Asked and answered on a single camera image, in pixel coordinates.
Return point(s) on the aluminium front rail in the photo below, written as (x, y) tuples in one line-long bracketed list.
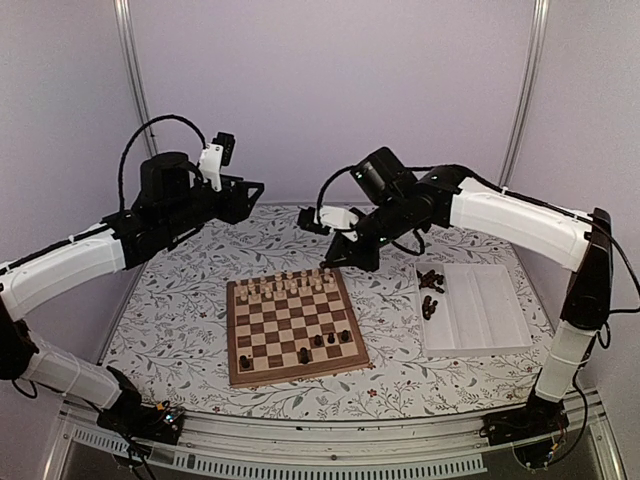
[(437, 447)]

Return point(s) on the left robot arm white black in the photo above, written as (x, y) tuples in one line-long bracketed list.
[(28, 285)]

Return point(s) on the white plastic tray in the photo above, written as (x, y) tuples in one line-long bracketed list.
[(478, 315)]

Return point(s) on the dark chess pieces in tray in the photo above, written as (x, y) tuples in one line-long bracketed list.
[(431, 282)]

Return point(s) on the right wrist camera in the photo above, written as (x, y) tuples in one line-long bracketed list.
[(326, 219)]

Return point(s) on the wooden chess board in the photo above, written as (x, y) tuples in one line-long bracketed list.
[(271, 333)]

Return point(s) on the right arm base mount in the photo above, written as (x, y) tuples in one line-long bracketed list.
[(535, 422)]

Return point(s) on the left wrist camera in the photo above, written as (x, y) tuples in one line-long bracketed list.
[(214, 156)]

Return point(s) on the white chess piece row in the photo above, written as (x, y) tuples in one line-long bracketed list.
[(316, 284)]

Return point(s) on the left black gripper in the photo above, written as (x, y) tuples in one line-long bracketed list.
[(236, 207)]

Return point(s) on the floral patterned table mat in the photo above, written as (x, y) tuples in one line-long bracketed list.
[(172, 339)]

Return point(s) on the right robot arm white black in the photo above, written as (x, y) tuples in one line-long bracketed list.
[(455, 196)]

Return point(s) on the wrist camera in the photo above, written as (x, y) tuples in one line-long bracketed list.
[(214, 156), (326, 219)]

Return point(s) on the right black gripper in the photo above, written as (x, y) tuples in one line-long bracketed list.
[(340, 249)]

